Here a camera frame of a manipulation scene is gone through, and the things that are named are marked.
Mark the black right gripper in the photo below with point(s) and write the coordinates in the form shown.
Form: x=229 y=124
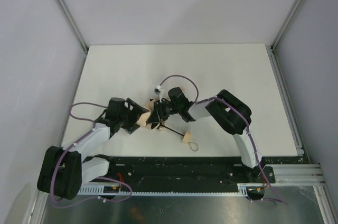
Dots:
x=160 y=110

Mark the left aluminium frame post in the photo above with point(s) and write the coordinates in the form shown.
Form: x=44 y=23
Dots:
x=72 y=24

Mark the aluminium extrusion bracket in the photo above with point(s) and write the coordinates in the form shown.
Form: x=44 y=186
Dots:
x=298 y=174

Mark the beige and black folding umbrella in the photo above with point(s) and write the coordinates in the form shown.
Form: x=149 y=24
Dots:
x=143 y=122

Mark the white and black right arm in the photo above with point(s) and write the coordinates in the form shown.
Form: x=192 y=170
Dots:
x=231 y=114

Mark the grey slotted cable duct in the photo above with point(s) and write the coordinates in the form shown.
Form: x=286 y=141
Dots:
x=109 y=190

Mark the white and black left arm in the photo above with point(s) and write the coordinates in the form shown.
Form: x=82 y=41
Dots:
x=65 y=168

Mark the right aluminium frame post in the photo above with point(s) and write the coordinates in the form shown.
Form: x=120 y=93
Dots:
x=294 y=10

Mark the aluminium frame post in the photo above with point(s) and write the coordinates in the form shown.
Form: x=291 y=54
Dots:
x=72 y=24
x=294 y=10

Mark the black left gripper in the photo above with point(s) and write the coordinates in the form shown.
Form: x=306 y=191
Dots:
x=134 y=115

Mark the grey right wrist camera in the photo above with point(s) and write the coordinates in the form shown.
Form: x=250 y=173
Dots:
x=159 y=92

